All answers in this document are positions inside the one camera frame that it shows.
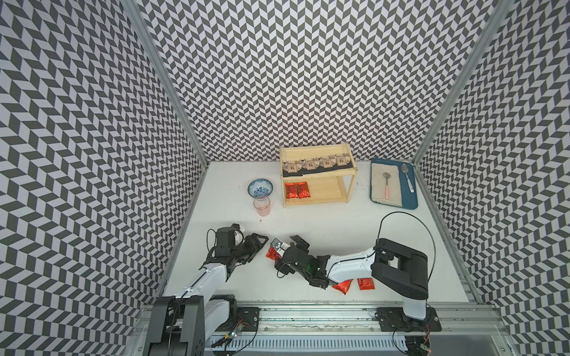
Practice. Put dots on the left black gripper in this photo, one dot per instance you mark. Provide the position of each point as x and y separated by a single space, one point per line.
254 245

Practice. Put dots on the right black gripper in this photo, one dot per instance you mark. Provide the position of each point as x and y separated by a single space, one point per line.
283 267

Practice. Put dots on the red tea bag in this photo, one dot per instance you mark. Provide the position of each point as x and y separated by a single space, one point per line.
273 254
303 190
366 284
343 287
291 190

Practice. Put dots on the black floral tea bag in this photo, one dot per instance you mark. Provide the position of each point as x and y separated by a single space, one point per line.
292 169
310 166
343 161
328 163

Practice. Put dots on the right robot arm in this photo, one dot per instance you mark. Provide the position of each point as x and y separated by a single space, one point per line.
400 268

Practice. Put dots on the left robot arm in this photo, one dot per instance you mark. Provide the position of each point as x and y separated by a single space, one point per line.
180 324

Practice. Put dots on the wooden two-tier shelf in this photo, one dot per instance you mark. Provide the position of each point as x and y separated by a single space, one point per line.
334 186

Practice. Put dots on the pink transparent cup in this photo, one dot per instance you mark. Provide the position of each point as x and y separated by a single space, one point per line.
262 205

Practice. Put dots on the blue white ceramic bowl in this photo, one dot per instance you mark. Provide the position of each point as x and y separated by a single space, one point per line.
260 188

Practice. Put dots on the beige cloth on tray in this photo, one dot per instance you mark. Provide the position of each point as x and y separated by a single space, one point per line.
378 183

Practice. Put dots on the teal tray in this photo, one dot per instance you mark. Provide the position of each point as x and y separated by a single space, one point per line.
410 201

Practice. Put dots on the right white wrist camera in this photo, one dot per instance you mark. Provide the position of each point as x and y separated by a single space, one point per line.
279 246

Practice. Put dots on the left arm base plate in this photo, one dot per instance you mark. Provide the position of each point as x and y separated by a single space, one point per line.
240 318

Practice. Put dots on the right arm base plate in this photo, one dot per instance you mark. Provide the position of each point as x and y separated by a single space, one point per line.
407 319

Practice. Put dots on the pink handled spoon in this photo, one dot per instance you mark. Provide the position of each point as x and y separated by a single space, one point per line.
387 177

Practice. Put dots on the white handled spoon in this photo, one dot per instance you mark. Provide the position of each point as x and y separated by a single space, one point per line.
405 169

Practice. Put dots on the aluminium front rail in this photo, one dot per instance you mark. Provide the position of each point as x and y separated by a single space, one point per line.
352 318

